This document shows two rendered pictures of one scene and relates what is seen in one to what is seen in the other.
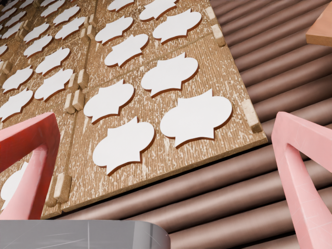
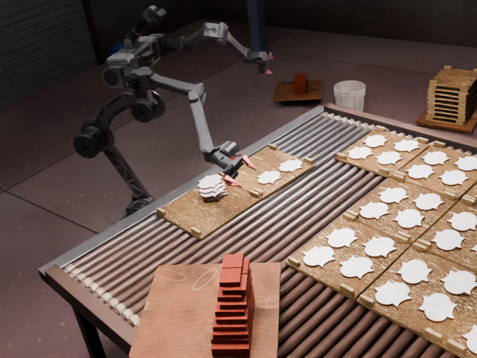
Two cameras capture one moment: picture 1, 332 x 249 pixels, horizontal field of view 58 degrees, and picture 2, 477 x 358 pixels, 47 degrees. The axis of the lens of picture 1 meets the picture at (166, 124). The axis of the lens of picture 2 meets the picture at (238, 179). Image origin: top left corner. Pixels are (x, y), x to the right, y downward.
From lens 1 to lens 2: 2.31 m
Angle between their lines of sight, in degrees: 87
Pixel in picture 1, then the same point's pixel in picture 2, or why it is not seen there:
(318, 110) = not seen: hidden behind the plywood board
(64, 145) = (377, 226)
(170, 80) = (350, 263)
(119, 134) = (348, 239)
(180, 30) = (382, 290)
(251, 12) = (350, 318)
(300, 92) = (287, 283)
